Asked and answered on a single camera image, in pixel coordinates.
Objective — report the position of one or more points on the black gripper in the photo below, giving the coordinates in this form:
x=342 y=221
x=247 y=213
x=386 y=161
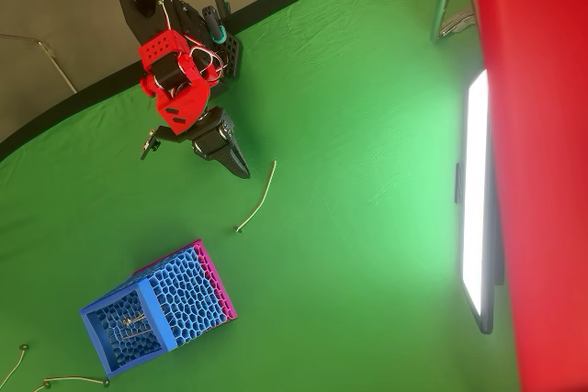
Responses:
x=212 y=134

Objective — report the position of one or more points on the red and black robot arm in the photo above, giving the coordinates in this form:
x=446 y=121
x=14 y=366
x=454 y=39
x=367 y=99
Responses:
x=161 y=48

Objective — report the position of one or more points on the blue and pink lattice basket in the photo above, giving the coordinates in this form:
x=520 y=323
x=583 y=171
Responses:
x=184 y=291

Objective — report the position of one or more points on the green cloth mat black edge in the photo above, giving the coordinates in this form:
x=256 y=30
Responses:
x=344 y=181

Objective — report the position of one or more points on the black and teal clamp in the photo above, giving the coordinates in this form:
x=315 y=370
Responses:
x=220 y=1
x=212 y=20

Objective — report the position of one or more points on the black LED light panel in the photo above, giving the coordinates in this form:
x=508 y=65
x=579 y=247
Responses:
x=475 y=181

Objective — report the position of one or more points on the blurred red object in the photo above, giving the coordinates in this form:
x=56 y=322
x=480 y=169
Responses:
x=542 y=135

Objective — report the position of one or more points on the black gripper camera mount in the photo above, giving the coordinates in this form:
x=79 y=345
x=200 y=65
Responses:
x=172 y=134

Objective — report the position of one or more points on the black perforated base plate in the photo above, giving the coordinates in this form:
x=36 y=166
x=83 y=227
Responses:
x=232 y=54

